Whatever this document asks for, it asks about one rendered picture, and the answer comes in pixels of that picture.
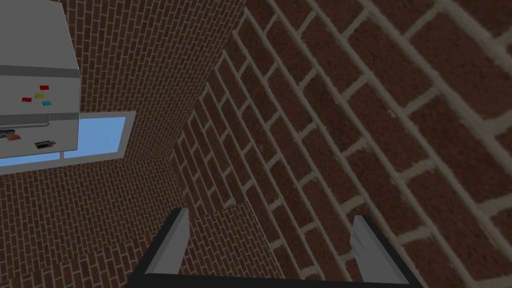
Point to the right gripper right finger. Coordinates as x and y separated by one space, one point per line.
376 256

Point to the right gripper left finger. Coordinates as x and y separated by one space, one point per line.
170 250

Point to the grey framed window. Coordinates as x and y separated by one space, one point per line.
98 138

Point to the grey fridge with magnets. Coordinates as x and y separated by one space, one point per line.
36 80

